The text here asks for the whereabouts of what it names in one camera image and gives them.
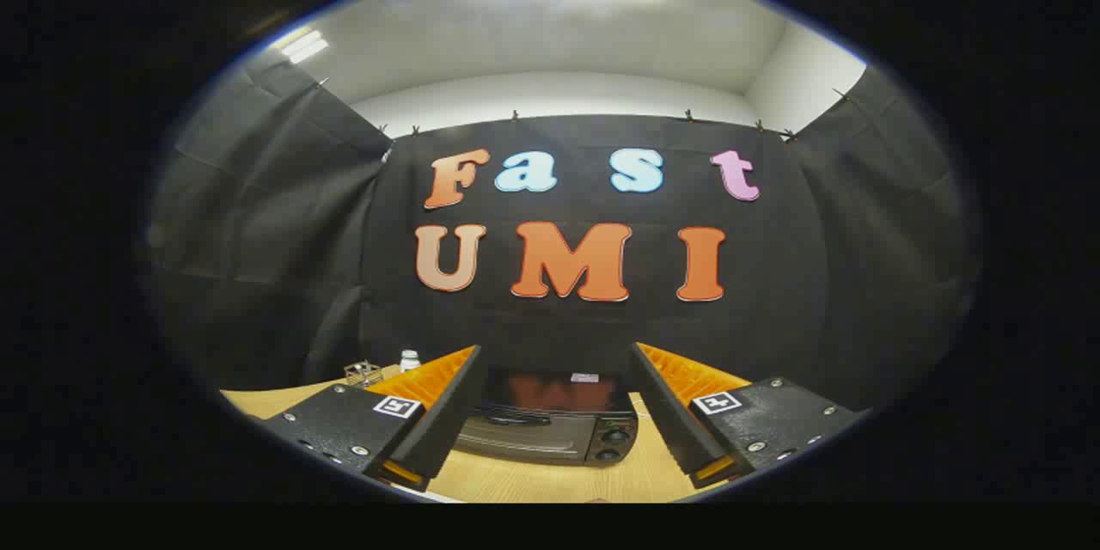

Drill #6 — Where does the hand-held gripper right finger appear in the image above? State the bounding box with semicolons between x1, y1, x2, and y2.
632;342;869;489

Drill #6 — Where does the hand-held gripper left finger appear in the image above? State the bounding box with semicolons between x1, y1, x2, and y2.
262;345;482;492

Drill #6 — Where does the black toaster oven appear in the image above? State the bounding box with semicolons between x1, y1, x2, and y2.
453;368;641;467

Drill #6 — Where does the black backdrop cloth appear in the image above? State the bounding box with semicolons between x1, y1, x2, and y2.
146;60;981;413

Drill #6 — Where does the small ceiling light panel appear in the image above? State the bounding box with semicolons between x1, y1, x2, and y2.
277;29;329;64

